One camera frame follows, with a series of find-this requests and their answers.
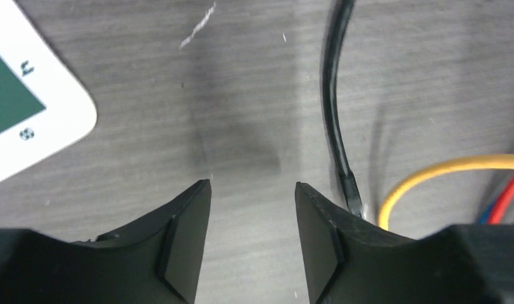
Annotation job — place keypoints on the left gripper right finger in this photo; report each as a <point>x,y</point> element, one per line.
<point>349,260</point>

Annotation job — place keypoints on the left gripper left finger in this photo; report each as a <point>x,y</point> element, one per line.
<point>155,258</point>

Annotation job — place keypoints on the green white chessboard mat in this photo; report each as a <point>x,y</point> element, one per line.
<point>43,107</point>

